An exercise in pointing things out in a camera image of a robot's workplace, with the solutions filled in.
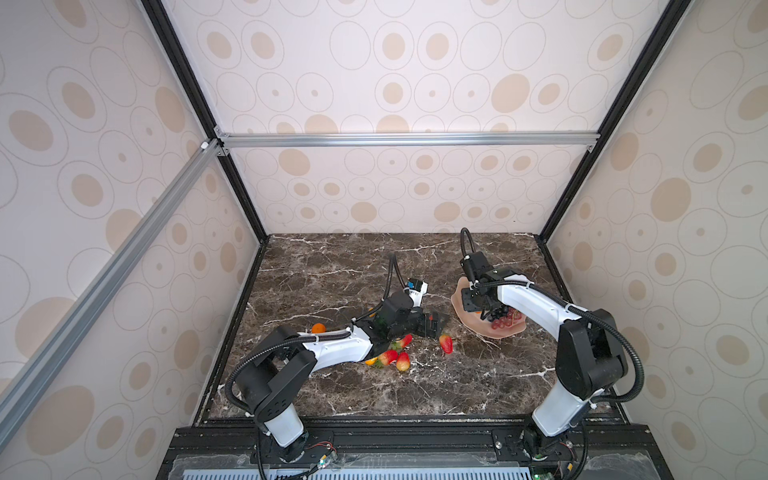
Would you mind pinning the fake orange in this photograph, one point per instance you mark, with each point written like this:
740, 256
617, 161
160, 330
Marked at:
318, 328

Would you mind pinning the pink scalloped fruit bowl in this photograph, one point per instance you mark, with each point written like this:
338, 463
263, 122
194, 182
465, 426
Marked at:
474, 322

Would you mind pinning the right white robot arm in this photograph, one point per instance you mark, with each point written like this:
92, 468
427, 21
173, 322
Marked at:
594, 362

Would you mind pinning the red fake grape bunch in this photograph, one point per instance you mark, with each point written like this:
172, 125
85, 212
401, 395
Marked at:
507, 318

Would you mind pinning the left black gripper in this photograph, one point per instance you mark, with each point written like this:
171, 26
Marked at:
420, 317

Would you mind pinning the fake peach strawberry front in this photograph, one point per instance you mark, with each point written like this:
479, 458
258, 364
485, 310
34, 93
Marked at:
403, 362

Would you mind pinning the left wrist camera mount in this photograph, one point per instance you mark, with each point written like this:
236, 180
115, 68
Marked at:
416, 289

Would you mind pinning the fake strawberry far right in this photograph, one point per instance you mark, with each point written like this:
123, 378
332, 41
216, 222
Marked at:
446, 344

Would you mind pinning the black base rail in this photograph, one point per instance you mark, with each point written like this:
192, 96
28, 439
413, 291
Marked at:
415, 449

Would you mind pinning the slanted aluminium frame bar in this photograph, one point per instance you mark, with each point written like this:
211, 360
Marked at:
40, 371

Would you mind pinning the fake strawberry front left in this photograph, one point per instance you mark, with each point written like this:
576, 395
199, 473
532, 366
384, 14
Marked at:
387, 358

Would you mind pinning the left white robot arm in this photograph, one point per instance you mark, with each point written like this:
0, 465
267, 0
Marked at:
265, 382

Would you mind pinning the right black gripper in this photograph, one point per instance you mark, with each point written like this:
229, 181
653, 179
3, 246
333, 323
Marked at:
467, 303

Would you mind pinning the horizontal aluminium frame bar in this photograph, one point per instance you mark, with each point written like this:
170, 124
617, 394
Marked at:
439, 139

